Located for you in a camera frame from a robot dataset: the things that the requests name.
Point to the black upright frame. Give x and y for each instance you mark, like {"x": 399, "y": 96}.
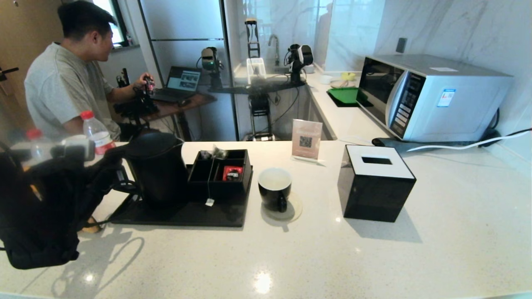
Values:
{"x": 251, "y": 21}

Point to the black compartment organizer box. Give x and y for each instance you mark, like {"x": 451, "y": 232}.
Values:
{"x": 199, "y": 189}

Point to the clear pyramid tea bag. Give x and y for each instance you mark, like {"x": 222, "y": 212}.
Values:
{"x": 219, "y": 153}

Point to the yellow item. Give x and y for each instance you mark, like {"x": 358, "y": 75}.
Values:
{"x": 348, "y": 77}

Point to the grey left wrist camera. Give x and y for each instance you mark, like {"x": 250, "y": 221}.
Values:
{"x": 79, "y": 147}

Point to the person in grey shirt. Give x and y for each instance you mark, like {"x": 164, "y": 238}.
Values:
{"x": 62, "y": 91}

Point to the dark wall socket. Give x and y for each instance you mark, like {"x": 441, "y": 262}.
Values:
{"x": 400, "y": 45}

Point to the green cutting board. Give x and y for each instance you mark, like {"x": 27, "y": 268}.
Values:
{"x": 345, "y": 96}

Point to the chrome faucet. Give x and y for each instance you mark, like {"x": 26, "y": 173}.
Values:
{"x": 273, "y": 41}

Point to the silver refrigerator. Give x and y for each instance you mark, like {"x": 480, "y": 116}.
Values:
{"x": 183, "y": 20}

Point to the black rectangular serving tray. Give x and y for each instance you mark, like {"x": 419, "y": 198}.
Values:
{"x": 187, "y": 216}

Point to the QR code sign stand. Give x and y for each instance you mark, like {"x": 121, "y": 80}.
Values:
{"x": 306, "y": 141}

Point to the black electric kettle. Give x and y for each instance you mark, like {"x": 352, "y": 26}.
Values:
{"x": 160, "y": 174}

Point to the water bottle red cap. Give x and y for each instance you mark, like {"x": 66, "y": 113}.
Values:
{"x": 99, "y": 139}
{"x": 35, "y": 149}

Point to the window with black frame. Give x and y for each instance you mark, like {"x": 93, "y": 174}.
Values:
{"x": 118, "y": 25}

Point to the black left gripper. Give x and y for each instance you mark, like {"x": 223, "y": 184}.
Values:
{"x": 99, "y": 172}

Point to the small white bowl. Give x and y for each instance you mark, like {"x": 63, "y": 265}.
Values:
{"x": 326, "y": 79}

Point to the translucent round coaster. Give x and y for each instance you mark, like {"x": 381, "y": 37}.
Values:
{"x": 296, "y": 209}

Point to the black laptop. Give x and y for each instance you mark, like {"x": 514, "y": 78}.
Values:
{"x": 183, "y": 81}

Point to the beige plate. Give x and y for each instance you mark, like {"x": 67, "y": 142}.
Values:
{"x": 338, "y": 85}

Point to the black mug white inside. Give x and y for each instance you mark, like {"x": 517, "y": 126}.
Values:
{"x": 274, "y": 195}

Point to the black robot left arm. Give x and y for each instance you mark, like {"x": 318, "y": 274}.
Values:
{"x": 41, "y": 216}

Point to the brown wooden desk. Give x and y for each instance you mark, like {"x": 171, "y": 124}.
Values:
{"x": 187, "y": 104}

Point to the brown black oven mitt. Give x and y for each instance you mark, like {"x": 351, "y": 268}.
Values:
{"x": 91, "y": 226}

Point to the black tissue box white lid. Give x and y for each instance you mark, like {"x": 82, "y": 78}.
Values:
{"x": 374, "y": 195}

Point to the black rig stand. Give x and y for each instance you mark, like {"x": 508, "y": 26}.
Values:
{"x": 259, "y": 108}

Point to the black controller red lights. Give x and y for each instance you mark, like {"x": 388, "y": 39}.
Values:
{"x": 149, "y": 84}

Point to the silver microwave oven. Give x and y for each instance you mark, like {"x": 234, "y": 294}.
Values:
{"x": 453, "y": 108}

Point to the red packet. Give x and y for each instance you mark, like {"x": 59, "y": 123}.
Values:
{"x": 232, "y": 170}

